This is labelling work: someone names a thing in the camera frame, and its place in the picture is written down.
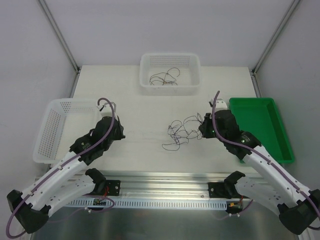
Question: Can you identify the purple cable bundle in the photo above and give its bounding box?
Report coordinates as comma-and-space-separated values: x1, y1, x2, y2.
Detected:
161, 112, 206, 153

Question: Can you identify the brown thin cable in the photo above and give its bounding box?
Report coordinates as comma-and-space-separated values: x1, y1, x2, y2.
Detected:
149, 67, 181, 86

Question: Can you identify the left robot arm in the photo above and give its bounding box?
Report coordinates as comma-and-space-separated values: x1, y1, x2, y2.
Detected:
6, 116, 125, 234

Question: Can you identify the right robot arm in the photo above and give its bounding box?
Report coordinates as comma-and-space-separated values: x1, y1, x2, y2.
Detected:
198, 109, 320, 235

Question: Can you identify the green plastic tray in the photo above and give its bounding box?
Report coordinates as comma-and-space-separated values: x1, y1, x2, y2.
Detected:
229, 97, 295, 164

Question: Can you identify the white basket at left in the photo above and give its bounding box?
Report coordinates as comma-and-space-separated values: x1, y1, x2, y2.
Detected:
32, 98, 102, 164

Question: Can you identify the white basket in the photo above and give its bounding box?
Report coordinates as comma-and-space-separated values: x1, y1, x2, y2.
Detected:
32, 98, 102, 164
139, 53, 202, 96

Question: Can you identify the white basket at back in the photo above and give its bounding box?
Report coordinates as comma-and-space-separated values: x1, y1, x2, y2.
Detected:
139, 53, 202, 96

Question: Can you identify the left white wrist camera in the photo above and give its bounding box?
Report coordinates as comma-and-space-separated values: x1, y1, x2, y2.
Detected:
97, 102, 117, 117

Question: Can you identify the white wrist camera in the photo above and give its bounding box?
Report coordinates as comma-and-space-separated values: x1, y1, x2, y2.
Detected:
214, 98, 229, 112
97, 102, 117, 117

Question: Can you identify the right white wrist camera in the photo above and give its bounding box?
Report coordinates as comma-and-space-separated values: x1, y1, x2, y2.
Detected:
214, 98, 229, 112

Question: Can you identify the right aluminium frame post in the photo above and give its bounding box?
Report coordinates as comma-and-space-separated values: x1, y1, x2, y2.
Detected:
252, 0, 302, 77

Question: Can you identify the aluminium frame post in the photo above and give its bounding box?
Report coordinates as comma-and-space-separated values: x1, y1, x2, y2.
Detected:
252, 0, 302, 77
37, 0, 80, 73

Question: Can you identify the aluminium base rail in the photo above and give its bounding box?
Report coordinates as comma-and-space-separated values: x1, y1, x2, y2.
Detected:
101, 170, 229, 200

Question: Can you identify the white slotted cable duct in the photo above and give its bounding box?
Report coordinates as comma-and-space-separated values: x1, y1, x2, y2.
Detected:
67, 197, 227, 211

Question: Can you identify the left aluminium frame post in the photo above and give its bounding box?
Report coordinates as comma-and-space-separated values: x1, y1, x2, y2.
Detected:
37, 0, 80, 73

